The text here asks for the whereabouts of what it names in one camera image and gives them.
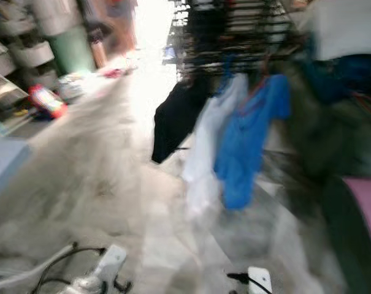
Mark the dark blue cloth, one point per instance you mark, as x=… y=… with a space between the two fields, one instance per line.
x=341 y=76

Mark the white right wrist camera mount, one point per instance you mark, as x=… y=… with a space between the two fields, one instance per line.
x=260 y=279

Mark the dark green sofa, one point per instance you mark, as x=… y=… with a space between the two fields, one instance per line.
x=332 y=141

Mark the red printed bag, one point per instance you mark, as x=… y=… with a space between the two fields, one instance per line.
x=47 y=101

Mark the magenta crumpled cloth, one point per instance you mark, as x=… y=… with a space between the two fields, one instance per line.
x=113 y=73

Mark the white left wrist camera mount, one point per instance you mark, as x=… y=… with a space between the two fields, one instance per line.
x=111 y=263

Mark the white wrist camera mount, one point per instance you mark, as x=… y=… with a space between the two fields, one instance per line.
x=111 y=263
x=260 y=279

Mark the blue t-shirt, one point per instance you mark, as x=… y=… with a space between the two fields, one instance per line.
x=246 y=141

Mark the white t-shirt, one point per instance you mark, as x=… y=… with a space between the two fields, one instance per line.
x=203 y=159

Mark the grey plastic drawer unit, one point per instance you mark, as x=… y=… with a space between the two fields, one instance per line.
x=19 y=55

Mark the black metal clothes rack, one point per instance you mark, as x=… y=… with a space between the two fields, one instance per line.
x=234 y=37

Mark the pink mat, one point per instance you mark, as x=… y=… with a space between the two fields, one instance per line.
x=366 y=211

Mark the dark green cabinet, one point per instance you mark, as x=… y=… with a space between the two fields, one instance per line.
x=75 y=49

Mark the grey-blue folding table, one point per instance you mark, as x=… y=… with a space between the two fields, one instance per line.
x=4 y=165

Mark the navy garment white piping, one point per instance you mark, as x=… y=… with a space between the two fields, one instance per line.
x=179 y=119

